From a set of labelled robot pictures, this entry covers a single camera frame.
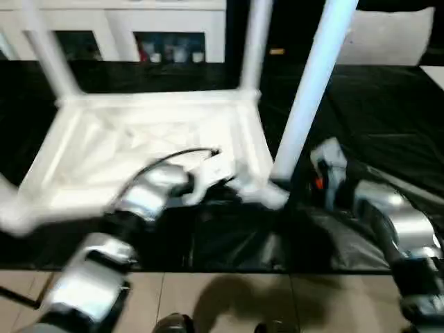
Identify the white cabinet with glass doors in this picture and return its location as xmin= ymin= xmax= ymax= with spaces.
xmin=0 ymin=0 xmax=228 ymax=65

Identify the black work mat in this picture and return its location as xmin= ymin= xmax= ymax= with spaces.
xmin=0 ymin=59 xmax=444 ymax=275

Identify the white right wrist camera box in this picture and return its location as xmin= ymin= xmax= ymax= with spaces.
xmin=309 ymin=137 xmax=346 ymax=182

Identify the grey cushion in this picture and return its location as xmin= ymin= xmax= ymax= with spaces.
xmin=339 ymin=6 xmax=436 ymax=67

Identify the white plastic table top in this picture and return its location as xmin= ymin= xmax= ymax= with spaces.
xmin=0 ymin=90 xmax=291 ymax=237

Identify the dark right robot foot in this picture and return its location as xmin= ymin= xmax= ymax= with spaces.
xmin=254 ymin=319 xmax=300 ymax=333

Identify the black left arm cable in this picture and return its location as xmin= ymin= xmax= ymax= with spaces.
xmin=111 ymin=147 xmax=221 ymax=209

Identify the white flat board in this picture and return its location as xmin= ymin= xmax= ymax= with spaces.
xmin=420 ymin=65 xmax=444 ymax=91

